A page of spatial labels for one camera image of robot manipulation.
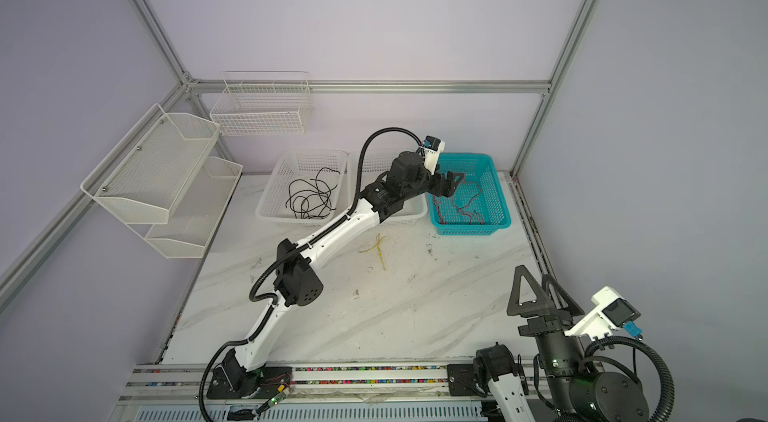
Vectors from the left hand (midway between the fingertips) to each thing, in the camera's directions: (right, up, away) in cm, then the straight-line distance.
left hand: (450, 169), depth 81 cm
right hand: (+6, -20, -32) cm, 38 cm away
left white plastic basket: (-52, -3, +35) cm, 63 cm away
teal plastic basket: (+17, -11, +30) cm, 36 cm away
